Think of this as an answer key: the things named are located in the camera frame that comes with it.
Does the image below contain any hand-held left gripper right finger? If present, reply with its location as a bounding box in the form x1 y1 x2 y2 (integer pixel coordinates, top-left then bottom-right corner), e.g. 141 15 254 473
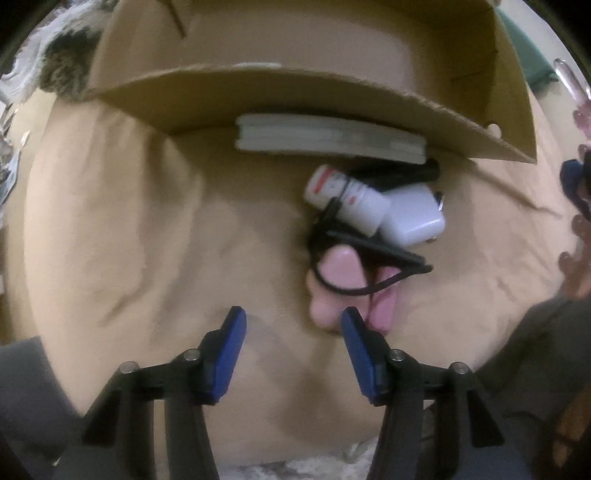
341 307 532 480

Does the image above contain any person's left leg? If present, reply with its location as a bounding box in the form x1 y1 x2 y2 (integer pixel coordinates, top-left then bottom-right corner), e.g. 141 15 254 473
0 336 107 480

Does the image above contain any white charger adapter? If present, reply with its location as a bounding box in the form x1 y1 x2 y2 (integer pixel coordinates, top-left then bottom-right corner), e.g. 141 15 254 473
381 185 448 247

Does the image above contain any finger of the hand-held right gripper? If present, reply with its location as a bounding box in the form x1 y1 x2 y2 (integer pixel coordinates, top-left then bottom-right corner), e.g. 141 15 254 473
560 150 591 213

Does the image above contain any pale patterned rug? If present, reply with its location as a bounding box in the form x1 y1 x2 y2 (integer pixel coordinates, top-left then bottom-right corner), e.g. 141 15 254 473
217 438 384 480

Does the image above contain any white remote control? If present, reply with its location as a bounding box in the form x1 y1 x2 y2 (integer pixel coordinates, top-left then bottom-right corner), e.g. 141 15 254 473
235 113 428 164

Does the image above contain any fuzzy white grey fabric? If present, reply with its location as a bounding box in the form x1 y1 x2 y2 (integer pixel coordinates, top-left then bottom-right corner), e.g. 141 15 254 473
0 0 121 100

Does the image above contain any person's leg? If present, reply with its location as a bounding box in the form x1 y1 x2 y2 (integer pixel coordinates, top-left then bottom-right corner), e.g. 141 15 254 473
0 336 107 480
475 295 591 480

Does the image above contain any pink toy keychain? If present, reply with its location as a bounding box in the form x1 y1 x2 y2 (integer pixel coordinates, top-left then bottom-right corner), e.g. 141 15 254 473
307 244 404 335

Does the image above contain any beige blanket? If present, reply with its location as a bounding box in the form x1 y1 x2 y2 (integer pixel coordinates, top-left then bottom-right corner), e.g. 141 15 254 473
0 60 591 467

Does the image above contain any black cable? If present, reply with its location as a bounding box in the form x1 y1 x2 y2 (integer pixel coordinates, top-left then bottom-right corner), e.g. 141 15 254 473
307 203 435 296

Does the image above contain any person's right leg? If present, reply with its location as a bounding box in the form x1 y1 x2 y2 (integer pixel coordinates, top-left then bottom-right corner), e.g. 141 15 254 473
475 295 591 480

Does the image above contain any white bottle with red label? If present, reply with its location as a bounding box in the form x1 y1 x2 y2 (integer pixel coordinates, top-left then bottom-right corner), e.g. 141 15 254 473
305 165 391 234

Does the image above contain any brown cardboard box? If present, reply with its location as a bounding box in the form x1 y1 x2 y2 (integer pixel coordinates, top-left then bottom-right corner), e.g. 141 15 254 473
83 0 539 164

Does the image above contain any green cloth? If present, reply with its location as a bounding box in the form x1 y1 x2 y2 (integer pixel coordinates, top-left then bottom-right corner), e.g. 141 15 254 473
501 9 555 88

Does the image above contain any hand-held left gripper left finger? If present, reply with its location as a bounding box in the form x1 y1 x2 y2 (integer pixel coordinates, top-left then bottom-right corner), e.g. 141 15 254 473
53 305 247 480

